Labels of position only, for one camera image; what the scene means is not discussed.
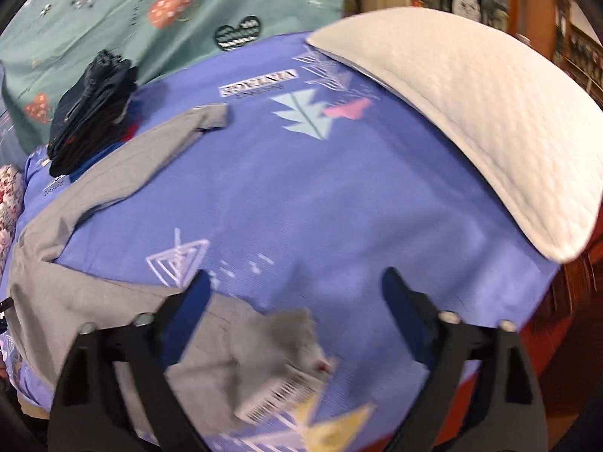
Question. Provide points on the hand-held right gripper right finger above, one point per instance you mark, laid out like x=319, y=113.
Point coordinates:
x=400, y=306

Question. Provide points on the purple printed bedsheet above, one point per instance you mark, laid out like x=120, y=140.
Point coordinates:
x=329, y=197

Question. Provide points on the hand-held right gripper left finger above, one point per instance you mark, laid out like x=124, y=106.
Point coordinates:
x=191, y=310

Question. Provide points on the teal heart printed sheet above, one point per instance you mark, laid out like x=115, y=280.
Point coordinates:
x=141, y=42

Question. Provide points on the grey pants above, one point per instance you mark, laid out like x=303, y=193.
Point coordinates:
x=94, y=188

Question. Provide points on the blue folded garment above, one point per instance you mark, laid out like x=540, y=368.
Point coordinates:
x=133, y=113

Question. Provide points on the dark blue folded jeans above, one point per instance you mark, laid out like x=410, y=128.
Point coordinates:
x=101, y=87

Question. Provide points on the white quilted pillow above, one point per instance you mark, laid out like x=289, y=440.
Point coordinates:
x=485, y=122

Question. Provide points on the red floral pillow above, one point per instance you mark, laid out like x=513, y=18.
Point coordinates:
x=8, y=207

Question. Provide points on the lilac plaid sheet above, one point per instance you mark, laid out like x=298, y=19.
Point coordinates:
x=9, y=136

